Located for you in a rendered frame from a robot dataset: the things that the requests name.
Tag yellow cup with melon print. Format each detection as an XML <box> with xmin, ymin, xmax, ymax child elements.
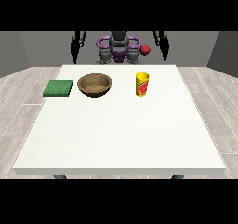
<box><xmin>135</xmin><ymin>72</ymin><xmax>151</xmax><ymax>98</ymax></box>

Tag brown wooden bowl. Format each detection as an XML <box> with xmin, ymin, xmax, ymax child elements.
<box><xmin>76</xmin><ymin>72</ymin><xmax>113</xmax><ymax>99</ymax></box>

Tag small red ball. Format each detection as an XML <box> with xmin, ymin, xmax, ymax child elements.
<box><xmin>139</xmin><ymin>44</ymin><xmax>152</xmax><ymax>56</ymax></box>

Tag green square pad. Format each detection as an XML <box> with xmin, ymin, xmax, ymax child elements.
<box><xmin>42</xmin><ymin>79</ymin><xmax>74</xmax><ymax>98</ymax></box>

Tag grey robot trunk purple rings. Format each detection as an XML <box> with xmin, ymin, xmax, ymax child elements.
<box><xmin>95</xmin><ymin>31</ymin><xmax>144</xmax><ymax>66</ymax></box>

